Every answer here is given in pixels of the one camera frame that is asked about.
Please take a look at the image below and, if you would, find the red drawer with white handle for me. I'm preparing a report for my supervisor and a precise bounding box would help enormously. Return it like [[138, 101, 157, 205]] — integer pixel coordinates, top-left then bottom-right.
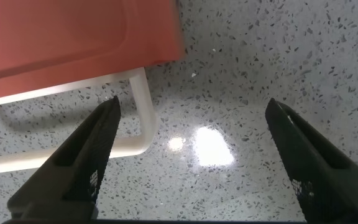
[[0, 57, 186, 175]]

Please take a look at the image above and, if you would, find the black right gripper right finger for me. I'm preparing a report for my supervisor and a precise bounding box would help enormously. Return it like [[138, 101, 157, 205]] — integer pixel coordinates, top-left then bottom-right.
[[265, 98, 358, 224]]

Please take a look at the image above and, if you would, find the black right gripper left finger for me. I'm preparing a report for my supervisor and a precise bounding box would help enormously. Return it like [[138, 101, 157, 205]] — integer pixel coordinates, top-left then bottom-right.
[[6, 95, 122, 222]]

